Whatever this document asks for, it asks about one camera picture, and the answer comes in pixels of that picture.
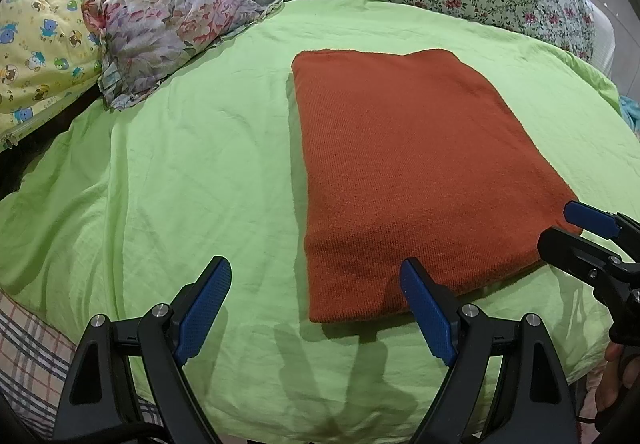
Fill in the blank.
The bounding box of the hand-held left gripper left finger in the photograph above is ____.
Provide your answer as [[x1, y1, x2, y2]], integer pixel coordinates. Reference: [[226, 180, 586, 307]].
[[52, 255, 233, 444]]

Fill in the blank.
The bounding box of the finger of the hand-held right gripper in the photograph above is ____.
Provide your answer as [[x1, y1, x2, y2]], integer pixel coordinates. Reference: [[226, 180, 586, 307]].
[[564, 201, 623, 241], [537, 225, 608, 281]]

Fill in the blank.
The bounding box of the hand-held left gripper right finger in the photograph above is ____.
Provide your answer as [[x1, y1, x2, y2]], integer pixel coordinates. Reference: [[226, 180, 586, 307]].
[[398, 258, 583, 444]]

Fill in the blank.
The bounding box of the rust orange printed t-shirt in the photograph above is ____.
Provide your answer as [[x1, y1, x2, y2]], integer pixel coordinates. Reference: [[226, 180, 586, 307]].
[[291, 48, 583, 325]]

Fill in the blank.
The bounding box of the person's right hand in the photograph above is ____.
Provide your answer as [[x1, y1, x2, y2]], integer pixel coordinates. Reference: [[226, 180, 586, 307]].
[[595, 341, 635, 412]]

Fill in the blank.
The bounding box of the light blue cloth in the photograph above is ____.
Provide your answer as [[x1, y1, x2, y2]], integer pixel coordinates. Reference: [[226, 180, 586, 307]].
[[619, 94, 640, 135]]

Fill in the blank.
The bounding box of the light green bed sheet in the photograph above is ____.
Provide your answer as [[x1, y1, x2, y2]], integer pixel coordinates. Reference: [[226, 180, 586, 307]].
[[0, 0, 640, 444]]

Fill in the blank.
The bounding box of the plaid cloth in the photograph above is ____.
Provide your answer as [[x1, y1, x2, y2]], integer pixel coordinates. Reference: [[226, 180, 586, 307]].
[[0, 291, 161, 440]]

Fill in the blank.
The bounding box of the white pillow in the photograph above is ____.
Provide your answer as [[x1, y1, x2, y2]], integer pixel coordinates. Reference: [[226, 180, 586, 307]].
[[590, 0, 618, 79]]

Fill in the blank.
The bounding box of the purple pink floral cloth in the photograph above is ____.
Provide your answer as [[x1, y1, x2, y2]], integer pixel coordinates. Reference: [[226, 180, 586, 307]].
[[82, 0, 283, 112]]

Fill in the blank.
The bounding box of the yellow cartoon print quilt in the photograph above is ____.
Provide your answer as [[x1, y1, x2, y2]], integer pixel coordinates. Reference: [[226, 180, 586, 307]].
[[0, 0, 193, 152]]

